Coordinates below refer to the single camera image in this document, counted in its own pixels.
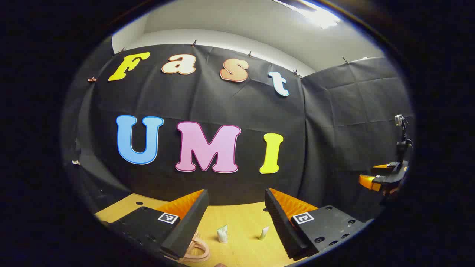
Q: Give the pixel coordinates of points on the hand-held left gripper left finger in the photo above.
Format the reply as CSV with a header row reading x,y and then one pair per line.
x,y
187,226

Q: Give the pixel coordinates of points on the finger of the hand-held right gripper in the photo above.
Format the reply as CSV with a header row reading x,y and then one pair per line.
x,y
384,167
367,182

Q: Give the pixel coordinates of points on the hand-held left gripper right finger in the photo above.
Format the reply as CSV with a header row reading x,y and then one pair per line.
x,y
279,222

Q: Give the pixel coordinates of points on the small white cream tube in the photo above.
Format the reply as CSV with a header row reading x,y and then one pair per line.
x,y
264,233

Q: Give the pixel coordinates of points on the pink suitcase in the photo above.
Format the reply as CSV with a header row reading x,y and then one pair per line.
x,y
200,255

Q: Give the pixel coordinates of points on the black backdrop cloth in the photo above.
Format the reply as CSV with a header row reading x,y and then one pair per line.
x,y
222,100

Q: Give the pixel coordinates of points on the ceiling light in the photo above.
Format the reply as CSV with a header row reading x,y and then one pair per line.
x,y
315,15

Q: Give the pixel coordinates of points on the row of backdrop clips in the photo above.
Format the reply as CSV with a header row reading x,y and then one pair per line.
x,y
193,43

